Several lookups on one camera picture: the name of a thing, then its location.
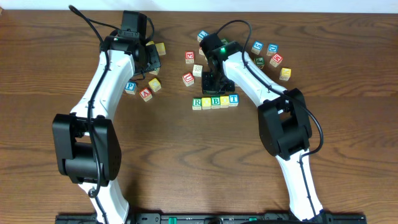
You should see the green B block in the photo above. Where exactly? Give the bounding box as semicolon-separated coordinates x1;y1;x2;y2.
211;96;221;109

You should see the yellow O block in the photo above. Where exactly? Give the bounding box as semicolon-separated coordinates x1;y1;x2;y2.
201;97;211;110
220;96;230;108

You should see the blue T block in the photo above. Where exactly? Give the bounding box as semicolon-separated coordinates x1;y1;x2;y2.
229;94;239;107

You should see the green R block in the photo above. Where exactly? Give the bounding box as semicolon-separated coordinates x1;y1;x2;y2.
192;98;202;110

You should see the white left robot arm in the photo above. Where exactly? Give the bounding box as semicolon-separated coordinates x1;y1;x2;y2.
52;11;161;223

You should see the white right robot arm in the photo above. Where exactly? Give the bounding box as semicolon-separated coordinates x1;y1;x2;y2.
200;33;323;222

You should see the green Z block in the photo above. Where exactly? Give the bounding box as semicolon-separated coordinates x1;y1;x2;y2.
150;68;160;75

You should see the yellow S block top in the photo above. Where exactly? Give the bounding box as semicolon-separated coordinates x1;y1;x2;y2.
155;42;166;56

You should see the yellow C block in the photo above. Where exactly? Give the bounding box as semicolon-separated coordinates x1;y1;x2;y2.
149;78;162;92

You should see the red U block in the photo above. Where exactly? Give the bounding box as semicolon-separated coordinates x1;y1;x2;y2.
182;72;195;86

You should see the red A block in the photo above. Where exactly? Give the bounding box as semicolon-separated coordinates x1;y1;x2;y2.
139;88;153;102

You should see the red I block upper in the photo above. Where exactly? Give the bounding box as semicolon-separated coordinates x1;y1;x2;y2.
199;47;205;56

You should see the blue P block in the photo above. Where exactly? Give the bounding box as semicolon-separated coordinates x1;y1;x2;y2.
124;82;137;95

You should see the blue L block top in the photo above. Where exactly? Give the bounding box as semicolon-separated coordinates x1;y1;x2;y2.
197;30;209;42

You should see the green J block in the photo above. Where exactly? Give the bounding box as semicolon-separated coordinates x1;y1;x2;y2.
254;57;265;69

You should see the blue 5 block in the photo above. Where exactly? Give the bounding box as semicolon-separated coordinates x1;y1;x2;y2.
251;40;264;55

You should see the blue D block right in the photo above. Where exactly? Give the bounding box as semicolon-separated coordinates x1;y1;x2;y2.
266;44;279;56

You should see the yellow K block right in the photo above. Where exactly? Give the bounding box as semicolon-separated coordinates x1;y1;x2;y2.
279;67;292;81

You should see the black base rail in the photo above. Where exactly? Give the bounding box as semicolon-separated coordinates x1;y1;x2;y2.
55;212;368;224

